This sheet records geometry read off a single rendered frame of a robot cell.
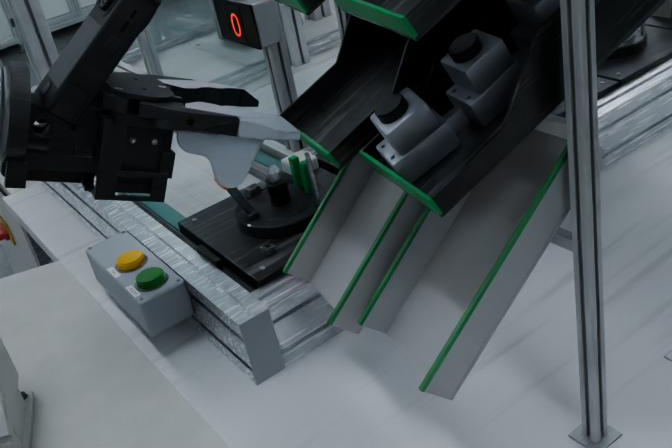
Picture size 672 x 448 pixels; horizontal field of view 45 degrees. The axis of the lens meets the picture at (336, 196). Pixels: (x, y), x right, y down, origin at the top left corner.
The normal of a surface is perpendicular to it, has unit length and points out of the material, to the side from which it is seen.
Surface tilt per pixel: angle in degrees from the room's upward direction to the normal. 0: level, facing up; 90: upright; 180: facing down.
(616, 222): 0
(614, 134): 90
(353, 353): 0
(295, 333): 90
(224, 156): 82
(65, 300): 0
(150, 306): 90
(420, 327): 45
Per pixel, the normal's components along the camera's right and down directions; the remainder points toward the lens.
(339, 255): -0.75, -0.36
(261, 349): 0.58, 0.30
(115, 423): -0.18, -0.86
